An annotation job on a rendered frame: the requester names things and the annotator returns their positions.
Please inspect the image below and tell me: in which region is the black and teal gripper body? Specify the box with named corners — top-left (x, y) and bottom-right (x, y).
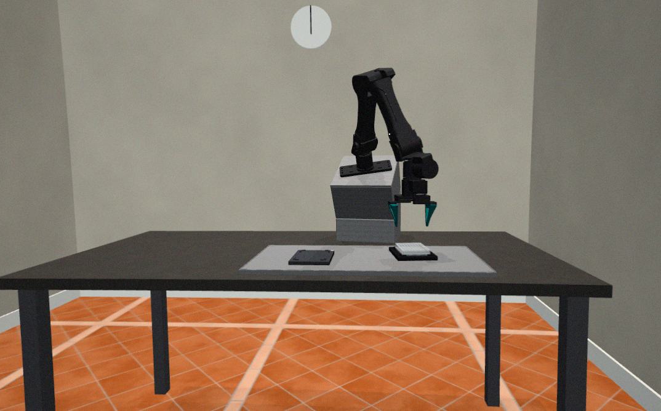
top-left (388, 178), bottom-right (437, 204)

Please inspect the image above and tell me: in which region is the white well plate lid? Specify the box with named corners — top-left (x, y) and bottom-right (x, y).
top-left (395, 242), bottom-right (431, 253)

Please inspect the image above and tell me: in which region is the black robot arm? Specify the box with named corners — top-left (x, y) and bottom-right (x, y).
top-left (340, 68), bottom-right (439, 201)

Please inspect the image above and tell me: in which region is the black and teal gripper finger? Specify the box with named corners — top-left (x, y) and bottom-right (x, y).
top-left (388, 203), bottom-right (398, 227)
top-left (425, 204), bottom-right (437, 226)

